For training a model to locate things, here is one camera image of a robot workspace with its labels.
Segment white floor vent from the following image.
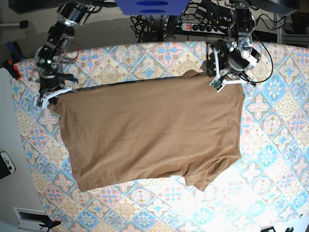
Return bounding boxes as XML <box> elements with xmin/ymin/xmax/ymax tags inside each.
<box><xmin>13</xmin><ymin>207</ymin><xmax>49</xmax><ymax>232</ymax></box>

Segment blue handled tool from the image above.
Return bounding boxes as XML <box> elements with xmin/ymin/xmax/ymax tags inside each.
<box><xmin>6</xmin><ymin>41</ymin><xmax>26</xmax><ymax>62</ymax></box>

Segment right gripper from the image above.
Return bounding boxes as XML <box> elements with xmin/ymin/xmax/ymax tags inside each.
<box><xmin>33</xmin><ymin>70</ymin><xmax>78</xmax><ymax>108</ymax></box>

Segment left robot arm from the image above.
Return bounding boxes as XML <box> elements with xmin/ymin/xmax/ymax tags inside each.
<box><xmin>207</xmin><ymin>1</ymin><xmax>260</xmax><ymax>92</ymax></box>

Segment white power strip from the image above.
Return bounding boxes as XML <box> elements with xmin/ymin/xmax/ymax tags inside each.
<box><xmin>181</xmin><ymin>23</ymin><xmax>224</xmax><ymax>35</ymax></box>

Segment white game controller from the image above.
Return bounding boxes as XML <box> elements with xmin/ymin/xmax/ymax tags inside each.
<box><xmin>0</xmin><ymin>151</ymin><xmax>16</xmax><ymax>179</ymax></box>

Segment patterned tile tablecloth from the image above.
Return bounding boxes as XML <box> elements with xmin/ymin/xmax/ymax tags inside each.
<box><xmin>11</xmin><ymin>43</ymin><xmax>309</xmax><ymax>232</ymax></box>

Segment red black table clamp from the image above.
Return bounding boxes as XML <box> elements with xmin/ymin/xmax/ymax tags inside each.
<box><xmin>3</xmin><ymin>59</ymin><xmax>22</xmax><ymax>81</ymax></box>

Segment brown t-shirt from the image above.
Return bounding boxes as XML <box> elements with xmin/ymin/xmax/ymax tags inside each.
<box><xmin>50</xmin><ymin>71</ymin><xmax>245</xmax><ymax>192</ymax></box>

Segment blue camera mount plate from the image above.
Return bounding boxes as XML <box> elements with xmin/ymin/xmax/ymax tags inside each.
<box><xmin>115</xmin><ymin>0</ymin><xmax>189</xmax><ymax>16</ymax></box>

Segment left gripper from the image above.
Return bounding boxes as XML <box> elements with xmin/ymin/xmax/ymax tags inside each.
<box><xmin>206</xmin><ymin>40</ymin><xmax>256</xmax><ymax>93</ymax></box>

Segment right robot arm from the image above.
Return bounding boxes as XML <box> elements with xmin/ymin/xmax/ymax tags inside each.
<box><xmin>34</xmin><ymin>0</ymin><xmax>102</xmax><ymax>109</ymax></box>

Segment orange black bottom clamp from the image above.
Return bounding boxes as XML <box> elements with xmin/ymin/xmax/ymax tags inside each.
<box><xmin>39</xmin><ymin>220</ymin><xmax>61</xmax><ymax>231</ymax></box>

